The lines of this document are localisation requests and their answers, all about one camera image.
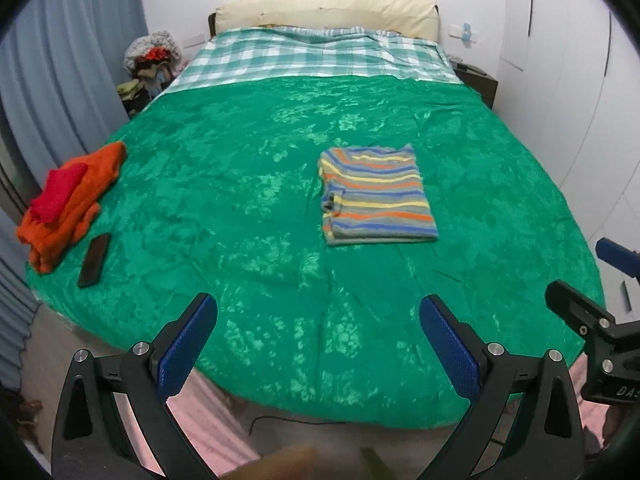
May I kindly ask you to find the green bed cover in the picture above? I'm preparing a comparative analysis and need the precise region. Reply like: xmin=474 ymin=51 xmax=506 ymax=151
xmin=27 ymin=76 xmax=603 ymax=429

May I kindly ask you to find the cream headboard pillow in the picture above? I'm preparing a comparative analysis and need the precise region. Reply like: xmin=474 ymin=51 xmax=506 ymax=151
xmin=208 ymin=0 xmax=440 ymax=42

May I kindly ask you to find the dark nightstand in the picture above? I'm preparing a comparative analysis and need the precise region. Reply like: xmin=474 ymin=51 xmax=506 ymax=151
xmin=448 ymin=55 xmax=498 ymax=110

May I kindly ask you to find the pink pajama leg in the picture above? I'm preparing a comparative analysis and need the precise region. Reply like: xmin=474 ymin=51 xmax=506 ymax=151
xmin=566 ymin=353 xmax=612 ymax=456
xmin=119 ymin=368 xmax=262 ymax=478

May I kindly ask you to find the striped knit sweater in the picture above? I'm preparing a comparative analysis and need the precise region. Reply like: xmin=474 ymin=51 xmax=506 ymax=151
xmin=318 ymin=144 xmax=438 ymax=246

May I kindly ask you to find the white wardrobe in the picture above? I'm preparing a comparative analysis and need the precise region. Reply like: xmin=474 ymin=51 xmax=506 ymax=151
xmin=491 ymin=0 xmax=640 ymax=323

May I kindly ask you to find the green plaid bed sheet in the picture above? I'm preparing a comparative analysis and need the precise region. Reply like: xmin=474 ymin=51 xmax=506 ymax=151
xmin=166 ymin=26 xmax=460 ymax=93

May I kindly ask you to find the pile of clothes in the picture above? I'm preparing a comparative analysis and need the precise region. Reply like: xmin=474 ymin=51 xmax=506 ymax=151
xmin=116 ymin=30 xmax=182 ymax=118

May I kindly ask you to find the blue curtain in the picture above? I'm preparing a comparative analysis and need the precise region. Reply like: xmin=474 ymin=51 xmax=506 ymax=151
xmin=1 ymin=0 xmax=148 ymax=391

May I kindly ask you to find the pink pajama right leg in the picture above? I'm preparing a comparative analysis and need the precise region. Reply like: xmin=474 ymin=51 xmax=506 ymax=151
xmin=566 ymin=353 xmax=612 ymax=456

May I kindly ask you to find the red folded garment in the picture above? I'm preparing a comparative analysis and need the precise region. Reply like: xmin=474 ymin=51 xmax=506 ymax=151
xmin=29 ymin=162 xmax=88 ymax=224

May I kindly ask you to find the orange folded garment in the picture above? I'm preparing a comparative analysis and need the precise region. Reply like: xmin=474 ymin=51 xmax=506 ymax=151
xmin=16 ymin=141 xmax=127 ymax=274

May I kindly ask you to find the black cable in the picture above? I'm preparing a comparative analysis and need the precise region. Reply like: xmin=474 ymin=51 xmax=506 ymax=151
xmin=247 ymin=414 xmax=350 ymax=437

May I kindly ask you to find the pink pajama left leg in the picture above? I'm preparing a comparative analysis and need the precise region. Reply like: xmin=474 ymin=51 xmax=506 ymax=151
xmin=119 ymin=368 xmax=262 ymax=478

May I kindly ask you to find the black smartphone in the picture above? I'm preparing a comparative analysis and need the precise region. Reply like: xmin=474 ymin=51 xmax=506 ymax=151
xmin=77 ymin=233 xmax=112 ymax=288

